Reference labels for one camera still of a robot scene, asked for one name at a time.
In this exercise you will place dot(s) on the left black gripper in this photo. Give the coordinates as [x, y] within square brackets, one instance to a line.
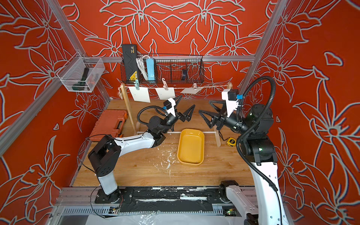
[183, 117]

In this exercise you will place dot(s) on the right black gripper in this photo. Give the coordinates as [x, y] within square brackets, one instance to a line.
[221, 121]

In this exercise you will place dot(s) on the white postcard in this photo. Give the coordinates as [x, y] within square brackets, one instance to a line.
[141, 94]
[191, 90]
[165, 94]

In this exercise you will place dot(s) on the green clothespin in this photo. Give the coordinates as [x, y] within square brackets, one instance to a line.
[137, 85]

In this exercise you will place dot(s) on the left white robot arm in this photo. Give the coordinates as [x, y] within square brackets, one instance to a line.
[158, 120]

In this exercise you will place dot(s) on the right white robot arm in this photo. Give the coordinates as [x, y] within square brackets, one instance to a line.
[258, 152]

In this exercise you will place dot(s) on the yellow tape measure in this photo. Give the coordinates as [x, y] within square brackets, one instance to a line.
[231, 142]

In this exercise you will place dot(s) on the dark round object in basket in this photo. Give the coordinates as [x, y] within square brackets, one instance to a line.
[184, 74]

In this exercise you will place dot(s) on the yellow plastic tray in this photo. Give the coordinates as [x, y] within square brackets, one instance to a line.
[191, 149]

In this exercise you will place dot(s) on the orange tool case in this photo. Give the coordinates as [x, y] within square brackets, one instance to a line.
[110, 122]

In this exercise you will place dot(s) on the black yellow box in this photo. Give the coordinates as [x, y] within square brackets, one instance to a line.
[130, 62]

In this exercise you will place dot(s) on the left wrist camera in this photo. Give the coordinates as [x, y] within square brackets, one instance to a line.
[169, 106]

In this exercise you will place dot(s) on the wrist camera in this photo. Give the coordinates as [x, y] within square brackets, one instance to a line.
[232, 99]
[169, 106]

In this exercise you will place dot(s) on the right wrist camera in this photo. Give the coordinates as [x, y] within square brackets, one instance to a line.
[232, 99]

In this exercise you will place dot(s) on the black wire basket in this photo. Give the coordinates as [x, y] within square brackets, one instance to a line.
[170, 66]

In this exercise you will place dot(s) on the left wooden post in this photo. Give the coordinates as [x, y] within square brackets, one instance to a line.
[128, 107]

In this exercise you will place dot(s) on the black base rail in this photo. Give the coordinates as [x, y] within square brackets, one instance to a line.
[201, 200]

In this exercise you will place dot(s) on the green handled tool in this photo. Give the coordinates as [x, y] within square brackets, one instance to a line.
[80, 85]

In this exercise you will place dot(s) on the clear plastic wall bin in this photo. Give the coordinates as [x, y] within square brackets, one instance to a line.
[72, 72]

